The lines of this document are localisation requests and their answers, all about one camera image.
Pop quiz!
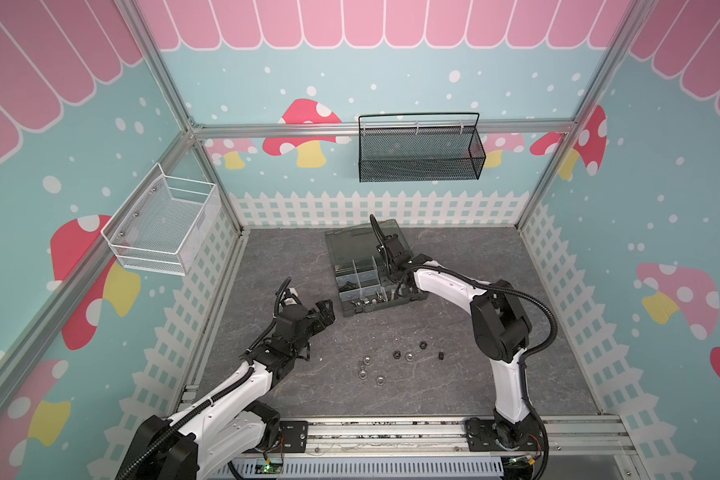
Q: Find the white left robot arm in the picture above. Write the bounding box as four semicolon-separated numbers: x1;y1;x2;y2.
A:
116;291;335;479

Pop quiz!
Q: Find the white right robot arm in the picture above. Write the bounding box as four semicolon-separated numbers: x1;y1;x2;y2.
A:
377;234;542;451

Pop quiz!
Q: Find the green transparent compartment organizer box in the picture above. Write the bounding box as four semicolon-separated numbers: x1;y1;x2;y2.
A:
325;223;428;318

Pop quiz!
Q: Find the black wire mesh basket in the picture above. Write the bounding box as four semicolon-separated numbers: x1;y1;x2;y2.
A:
357;112;487;183

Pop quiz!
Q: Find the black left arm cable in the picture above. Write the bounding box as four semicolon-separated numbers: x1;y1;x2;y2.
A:
115;276;294;480

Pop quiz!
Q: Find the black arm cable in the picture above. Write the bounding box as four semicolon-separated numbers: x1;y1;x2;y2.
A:
115;276;294;480
368;213;559;480

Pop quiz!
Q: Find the white wire mesh basket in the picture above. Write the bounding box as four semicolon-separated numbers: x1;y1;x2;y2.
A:
101;164;221;276

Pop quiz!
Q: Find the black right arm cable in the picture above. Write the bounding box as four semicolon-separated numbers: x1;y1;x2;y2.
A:
368;213;559;480

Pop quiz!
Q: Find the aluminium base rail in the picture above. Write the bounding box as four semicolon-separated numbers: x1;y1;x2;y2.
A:
206;415;647;479

